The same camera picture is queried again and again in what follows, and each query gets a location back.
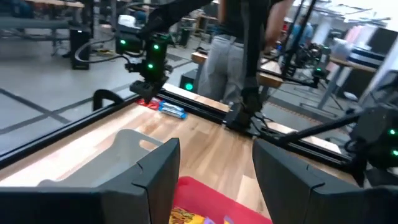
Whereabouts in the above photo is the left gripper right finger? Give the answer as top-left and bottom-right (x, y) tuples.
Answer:
(251, 138), (398, 224)

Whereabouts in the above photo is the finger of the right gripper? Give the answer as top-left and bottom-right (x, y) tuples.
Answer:
(154, 76), (169, 95)
(129, 79), (160, 106)

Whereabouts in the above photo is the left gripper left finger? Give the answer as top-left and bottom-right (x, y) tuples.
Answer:
(0, 138), (182, 224)

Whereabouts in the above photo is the blue white candy bar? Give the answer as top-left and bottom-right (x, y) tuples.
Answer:
(158, 107), (188, 120)
(159, 101), (186, 113)

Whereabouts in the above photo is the black box with green light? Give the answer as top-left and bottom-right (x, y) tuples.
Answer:
(179, 68), (200, 95)

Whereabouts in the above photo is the grey plastic bin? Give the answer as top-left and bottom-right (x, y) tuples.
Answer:
(37, 129), (165, 188)

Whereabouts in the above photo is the person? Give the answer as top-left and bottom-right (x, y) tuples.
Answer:
(290, 14), (315, 48)
(197, 0), (295, 106)

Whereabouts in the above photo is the black computer tower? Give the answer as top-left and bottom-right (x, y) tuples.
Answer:
(69, 26), (92, 71)

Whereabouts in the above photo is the red plastic bin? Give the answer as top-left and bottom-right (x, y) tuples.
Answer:
(169, 175), (274, 224)

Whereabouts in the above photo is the black curved bracket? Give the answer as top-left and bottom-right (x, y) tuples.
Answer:
(92, 88), (126, 112)

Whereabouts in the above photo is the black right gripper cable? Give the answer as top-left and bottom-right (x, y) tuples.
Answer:
(73, 35), (134, 65)

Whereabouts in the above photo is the grey metal table frame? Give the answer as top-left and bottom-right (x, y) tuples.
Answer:
(357, 35), (398, 108)

